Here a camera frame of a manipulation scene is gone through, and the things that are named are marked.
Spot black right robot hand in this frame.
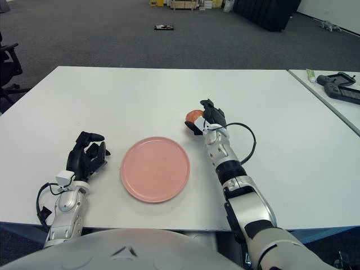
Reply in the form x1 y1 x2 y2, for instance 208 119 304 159
184 98 227 138

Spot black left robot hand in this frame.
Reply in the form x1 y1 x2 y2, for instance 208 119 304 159
66 130 111 182

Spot red yellow apple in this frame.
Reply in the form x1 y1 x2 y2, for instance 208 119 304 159
185 110 205 123

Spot pink round plate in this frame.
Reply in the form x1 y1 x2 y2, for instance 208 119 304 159
120 136 191 204

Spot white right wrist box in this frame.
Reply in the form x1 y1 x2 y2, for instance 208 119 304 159
193 117 210 135

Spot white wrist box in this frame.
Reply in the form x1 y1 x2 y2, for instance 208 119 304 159
193 117 210 135
55 170 74 188

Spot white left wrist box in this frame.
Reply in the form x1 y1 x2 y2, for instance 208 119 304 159
55 170 74 188

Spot grey robot torso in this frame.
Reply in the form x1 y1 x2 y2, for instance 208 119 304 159
0 228 244 270

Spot black office chair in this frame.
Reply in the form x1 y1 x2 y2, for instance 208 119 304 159
0 30 30 113

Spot white cardboard boxes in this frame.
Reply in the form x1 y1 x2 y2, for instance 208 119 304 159
201 0 223 10

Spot black handheld controller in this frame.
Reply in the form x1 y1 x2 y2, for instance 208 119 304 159
316 72 357 87
323 83 360 105

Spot black partition curtain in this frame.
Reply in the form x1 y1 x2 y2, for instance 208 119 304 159
233 0 302 32

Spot wooden crate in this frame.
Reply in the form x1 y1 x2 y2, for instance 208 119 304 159
170 0 201 11

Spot grey robot dog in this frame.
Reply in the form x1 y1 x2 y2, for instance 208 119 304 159
320 21 343 32

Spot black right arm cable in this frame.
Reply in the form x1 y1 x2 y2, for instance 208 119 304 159
224 122 257 165

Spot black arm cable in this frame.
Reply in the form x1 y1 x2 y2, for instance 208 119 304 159
224 122 257 165
35 182 59 226

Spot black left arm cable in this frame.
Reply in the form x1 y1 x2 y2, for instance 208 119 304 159
35 182 59 226

